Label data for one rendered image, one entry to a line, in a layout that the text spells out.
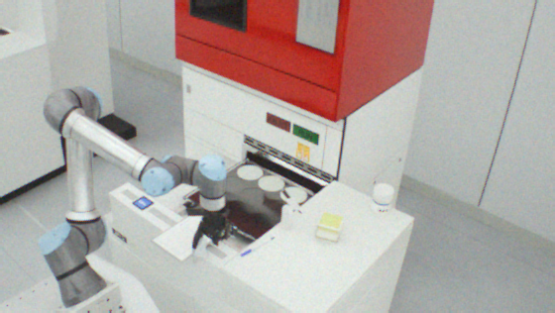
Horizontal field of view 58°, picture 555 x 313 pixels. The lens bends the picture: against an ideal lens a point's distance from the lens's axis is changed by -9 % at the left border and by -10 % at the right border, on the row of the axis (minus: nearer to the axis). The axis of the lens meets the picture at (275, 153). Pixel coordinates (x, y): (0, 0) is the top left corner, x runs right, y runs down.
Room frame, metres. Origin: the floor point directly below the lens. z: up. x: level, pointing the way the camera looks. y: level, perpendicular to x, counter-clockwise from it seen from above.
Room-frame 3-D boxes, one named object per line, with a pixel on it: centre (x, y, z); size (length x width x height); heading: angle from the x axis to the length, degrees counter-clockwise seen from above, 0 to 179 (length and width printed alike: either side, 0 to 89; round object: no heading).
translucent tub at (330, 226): (1.36, -0.19, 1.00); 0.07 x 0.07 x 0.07; 72
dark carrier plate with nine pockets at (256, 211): (1.64, 0.07, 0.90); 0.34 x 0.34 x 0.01; 54
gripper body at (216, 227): (1.26, 0.17, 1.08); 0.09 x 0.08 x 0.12; 54
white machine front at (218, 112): (1.93, 0.10, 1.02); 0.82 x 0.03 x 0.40; 54
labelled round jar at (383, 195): (1.51, -0.38, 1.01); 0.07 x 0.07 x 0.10
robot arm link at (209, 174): (1.26, 0.18, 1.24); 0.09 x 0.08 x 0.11; 76
